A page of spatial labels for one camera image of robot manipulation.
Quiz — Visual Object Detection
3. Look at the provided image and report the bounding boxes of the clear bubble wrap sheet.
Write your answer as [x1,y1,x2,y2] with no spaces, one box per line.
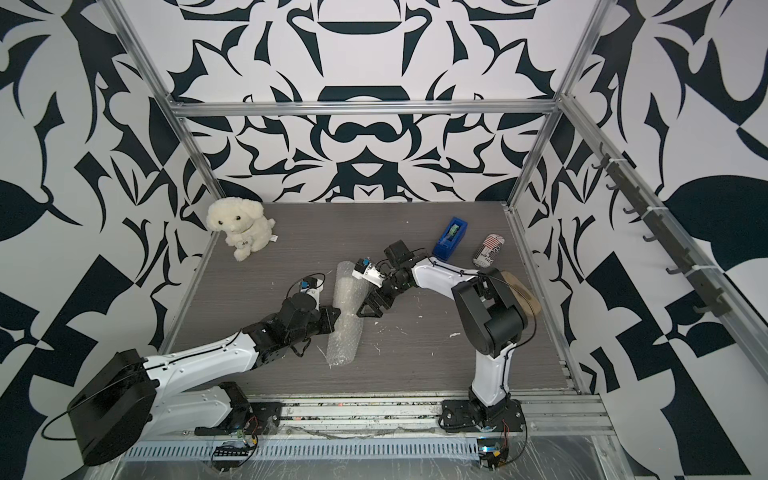
[326,261,371,367]

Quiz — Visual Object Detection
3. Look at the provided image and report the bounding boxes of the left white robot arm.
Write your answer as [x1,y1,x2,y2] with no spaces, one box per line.
[67,290,341,466]

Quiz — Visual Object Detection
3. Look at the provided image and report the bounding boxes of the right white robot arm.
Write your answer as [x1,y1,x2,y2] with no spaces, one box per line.
[353,241,528,422]

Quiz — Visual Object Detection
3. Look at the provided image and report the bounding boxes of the blue tape dispenser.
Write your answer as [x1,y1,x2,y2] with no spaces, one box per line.
[432,217,468,261]

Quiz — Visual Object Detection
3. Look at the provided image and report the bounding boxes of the flag print soda can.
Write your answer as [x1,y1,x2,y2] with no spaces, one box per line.
[472,234,505,269]

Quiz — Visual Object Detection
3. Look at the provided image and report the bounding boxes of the white plush toy dog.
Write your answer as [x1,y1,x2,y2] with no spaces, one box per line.
[206,197,278,262]

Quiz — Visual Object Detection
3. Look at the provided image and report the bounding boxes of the oval wooden block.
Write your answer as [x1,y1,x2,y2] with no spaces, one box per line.
[501,271,542,320]

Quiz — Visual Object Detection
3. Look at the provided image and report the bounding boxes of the left electronics board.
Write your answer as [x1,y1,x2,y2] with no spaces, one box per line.
[210,442,258,472]

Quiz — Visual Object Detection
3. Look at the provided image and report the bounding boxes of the electronics board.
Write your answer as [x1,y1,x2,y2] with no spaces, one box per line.
[210,442,258,472]
[477,436,510,471]

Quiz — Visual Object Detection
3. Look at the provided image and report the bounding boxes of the right electronics board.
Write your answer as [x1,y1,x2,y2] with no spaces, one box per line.
[477,436,510,471]

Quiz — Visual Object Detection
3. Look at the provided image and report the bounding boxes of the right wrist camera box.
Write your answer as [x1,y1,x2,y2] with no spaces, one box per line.
[352,258,386,288]

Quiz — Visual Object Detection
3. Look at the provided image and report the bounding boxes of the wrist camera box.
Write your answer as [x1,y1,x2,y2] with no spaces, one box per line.
[299,272,326,294]
[352,258,386,288]

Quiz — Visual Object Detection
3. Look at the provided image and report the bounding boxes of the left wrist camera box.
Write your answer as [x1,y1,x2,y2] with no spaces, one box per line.
[299,272,326,294]

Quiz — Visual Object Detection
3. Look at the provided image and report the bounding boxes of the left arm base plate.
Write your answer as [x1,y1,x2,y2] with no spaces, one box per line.
[194,402,284,436]

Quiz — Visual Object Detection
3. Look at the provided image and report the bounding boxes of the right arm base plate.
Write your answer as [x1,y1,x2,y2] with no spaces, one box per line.
[438,397,525,433]

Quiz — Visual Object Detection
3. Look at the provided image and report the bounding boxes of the white slotted cable duct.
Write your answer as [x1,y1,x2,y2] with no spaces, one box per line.
[123,437,479,462]

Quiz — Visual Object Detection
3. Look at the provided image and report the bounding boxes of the aluminium frame crossbar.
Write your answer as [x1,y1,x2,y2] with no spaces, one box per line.
[170,99,556,118]

